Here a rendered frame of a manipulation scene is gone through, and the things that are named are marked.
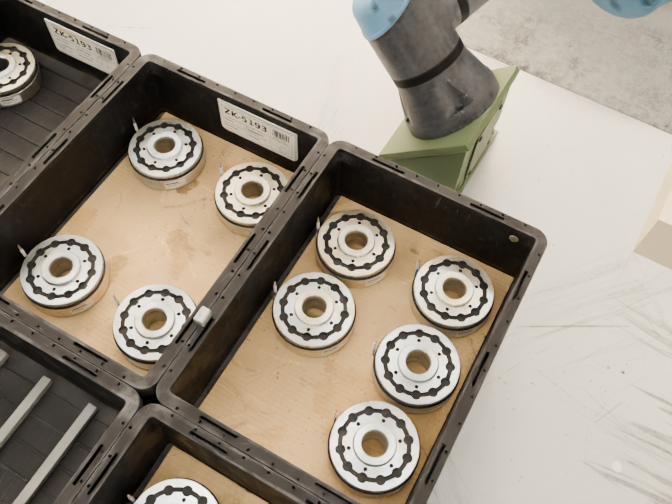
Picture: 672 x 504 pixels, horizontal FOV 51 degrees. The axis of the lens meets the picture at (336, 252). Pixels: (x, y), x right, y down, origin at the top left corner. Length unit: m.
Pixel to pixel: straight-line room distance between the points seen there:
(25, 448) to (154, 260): 0.27
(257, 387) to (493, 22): 1.88
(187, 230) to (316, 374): 0.27
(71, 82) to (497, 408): 0.80
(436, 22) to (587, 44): 1.55
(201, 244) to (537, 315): 0.50
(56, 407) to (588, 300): 0.75
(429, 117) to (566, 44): 1.50
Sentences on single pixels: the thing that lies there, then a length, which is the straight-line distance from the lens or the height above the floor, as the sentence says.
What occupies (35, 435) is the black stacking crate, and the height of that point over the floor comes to 0.83.
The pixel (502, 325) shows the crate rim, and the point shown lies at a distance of 0.80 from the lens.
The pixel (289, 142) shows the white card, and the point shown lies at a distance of 0.95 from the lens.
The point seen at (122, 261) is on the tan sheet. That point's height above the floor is 0.83.
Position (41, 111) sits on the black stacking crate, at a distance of 1.15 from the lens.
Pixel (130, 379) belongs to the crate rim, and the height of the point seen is 0.93.
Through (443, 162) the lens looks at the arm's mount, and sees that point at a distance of 1.07.
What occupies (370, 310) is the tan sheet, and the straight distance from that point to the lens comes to 0.90.
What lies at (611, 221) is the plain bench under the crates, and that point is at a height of 0.70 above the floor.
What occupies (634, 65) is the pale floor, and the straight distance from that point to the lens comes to 2.53.
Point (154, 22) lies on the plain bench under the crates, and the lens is 1.43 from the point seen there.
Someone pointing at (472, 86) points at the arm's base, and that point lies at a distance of 1.06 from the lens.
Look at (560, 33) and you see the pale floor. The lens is 2.55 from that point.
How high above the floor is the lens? 1.64
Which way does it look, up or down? 60 degrees down
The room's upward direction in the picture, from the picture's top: 3 degrees clockwise
